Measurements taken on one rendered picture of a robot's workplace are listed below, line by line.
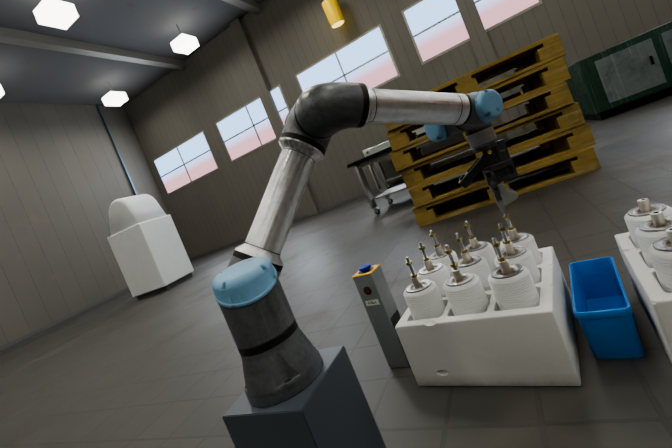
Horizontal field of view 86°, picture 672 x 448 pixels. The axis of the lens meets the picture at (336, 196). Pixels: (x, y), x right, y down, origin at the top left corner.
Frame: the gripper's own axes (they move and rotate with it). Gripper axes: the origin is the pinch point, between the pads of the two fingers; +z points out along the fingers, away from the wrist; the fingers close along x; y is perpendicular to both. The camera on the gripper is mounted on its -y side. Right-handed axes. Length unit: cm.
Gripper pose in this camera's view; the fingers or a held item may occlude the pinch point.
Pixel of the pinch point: (501, 210)
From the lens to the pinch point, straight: 117.1
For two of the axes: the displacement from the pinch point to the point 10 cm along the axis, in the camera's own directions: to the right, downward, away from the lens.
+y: 8.8, -3.5, -3.2
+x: 2.9, -1.6, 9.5
